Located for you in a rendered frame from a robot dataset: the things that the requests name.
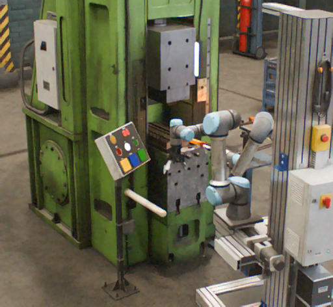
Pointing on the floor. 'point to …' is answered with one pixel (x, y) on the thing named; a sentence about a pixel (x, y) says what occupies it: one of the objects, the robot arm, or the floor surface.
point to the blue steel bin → (269, 83)
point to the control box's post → (119, 230)
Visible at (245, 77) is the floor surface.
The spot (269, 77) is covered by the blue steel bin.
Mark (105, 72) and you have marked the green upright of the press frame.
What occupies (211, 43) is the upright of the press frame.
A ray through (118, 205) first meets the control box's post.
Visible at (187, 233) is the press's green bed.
